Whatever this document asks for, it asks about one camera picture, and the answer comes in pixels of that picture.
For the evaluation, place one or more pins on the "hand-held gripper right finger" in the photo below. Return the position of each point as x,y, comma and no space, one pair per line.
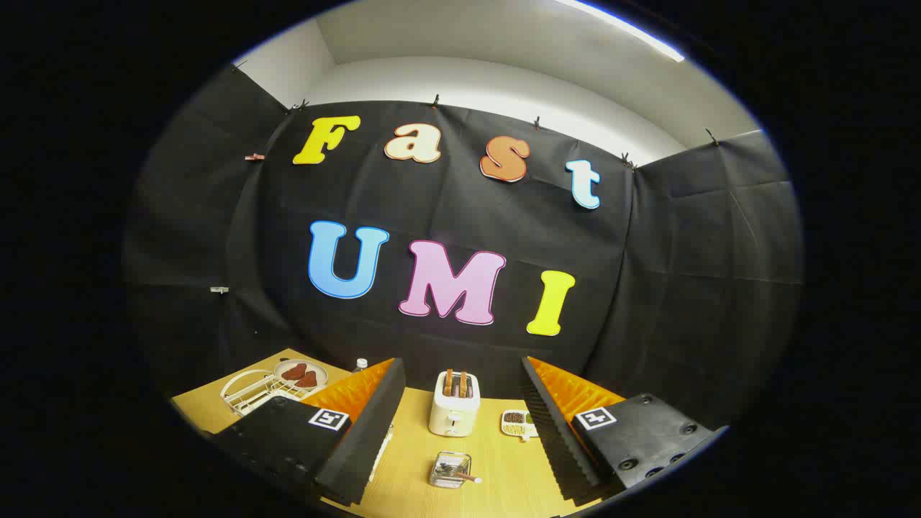
554,439

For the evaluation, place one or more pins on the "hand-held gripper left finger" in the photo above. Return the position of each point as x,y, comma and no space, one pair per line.
367,439

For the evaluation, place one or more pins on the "white plate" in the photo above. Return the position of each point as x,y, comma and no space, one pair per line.
300,374

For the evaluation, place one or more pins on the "white divided seasoning tray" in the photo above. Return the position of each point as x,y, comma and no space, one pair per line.
514,424

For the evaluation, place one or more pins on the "green label plastic bottle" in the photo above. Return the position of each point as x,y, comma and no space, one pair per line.
360,365

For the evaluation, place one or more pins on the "cream toaster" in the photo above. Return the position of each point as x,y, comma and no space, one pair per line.
453,414

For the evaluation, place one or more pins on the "toast slice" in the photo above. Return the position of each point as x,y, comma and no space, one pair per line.
463,384
449,383

